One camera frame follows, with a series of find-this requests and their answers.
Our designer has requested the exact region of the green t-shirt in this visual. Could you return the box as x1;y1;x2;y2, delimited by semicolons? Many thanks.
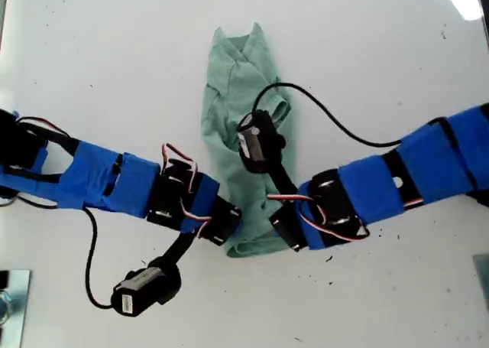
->
200;21;299;259

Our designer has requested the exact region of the arm red white wire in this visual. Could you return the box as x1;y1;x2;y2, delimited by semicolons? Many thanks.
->
300;200;371;245
267;193;316;204
162;143;199;192
181;198;213;240

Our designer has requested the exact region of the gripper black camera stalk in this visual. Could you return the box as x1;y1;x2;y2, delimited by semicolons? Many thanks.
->
265;164;300;198
147;233;196;276

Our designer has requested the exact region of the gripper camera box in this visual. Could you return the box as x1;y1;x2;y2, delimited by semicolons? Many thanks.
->
110;265;183;318
237;110;287;175

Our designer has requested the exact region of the camera black cable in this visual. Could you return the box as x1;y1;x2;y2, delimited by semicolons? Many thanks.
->
254;82;403;148
83;206;115;311

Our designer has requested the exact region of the shiny steel post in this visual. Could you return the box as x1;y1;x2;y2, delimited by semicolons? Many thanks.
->
0;269;31;348

